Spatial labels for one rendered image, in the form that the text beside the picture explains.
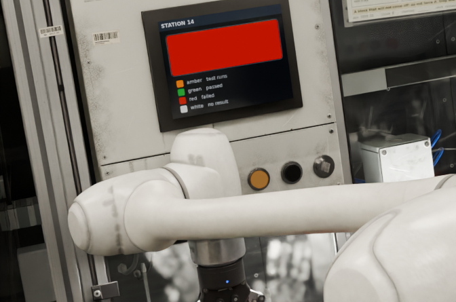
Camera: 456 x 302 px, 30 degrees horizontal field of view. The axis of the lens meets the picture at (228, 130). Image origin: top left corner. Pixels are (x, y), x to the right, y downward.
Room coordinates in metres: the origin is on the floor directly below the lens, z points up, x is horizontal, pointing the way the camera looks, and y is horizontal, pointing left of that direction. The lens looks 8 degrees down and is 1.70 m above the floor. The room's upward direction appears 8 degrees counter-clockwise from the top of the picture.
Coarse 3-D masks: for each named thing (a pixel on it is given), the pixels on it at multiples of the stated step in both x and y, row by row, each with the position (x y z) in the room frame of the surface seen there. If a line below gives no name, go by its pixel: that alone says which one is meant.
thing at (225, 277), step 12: (240, 264) 1.30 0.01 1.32; (204, 276) 1.29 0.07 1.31; (216, 276) 1.29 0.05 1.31; (228, 276) 1.29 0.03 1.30; (240, 276) 1.30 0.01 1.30; (204, 288) 1.31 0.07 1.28; (216, 288) 1.29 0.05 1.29; (228, 288) 1.31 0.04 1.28; (240, 288) 1.32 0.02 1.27; (204, 300) 1.30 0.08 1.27; (228, 300) 1.31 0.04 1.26; (240, 300) 1.32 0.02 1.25
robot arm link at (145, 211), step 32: (96, 192) 1.18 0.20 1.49; (128, 192) 1.17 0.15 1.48; (160, 192) 1.17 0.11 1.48; (288, 192) 1.08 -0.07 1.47; (320, 192) 1.06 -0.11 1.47; (352, 192) 1.04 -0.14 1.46; (384, 192) 1.00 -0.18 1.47; (416, 192) 0.96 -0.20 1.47; (96, 224) 1.15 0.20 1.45; (128, 224) 1.15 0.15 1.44; (160, 224) 1.12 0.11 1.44; (192, 224) 1.09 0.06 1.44; (224, 224) 1.08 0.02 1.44; (256, 224) 1.07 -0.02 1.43; (288, 224) 1.06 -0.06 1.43; (320, 224) 1.05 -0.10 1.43; (352, 224) 1.03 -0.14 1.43
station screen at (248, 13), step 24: (168, 24) 1.39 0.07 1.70; (192, 24) 1.40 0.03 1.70; (216, 24) 1.41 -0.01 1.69; (240, 24) 1.42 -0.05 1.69; (168, 48) 1.39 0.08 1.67; (168, 72) 1.39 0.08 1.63; (192, 72) 1.40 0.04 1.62; (216, 72) 1.41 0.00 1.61; (240, 72) 1.41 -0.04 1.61; (264, 72) 1.42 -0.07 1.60; (288, 72) 1.43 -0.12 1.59; (192, 96) 1.39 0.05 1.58; (216, 96) 1.40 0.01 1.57; (240, 96) 1.41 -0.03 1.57; (264, 96) 1.42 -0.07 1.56; (288, 96) 1.43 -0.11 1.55
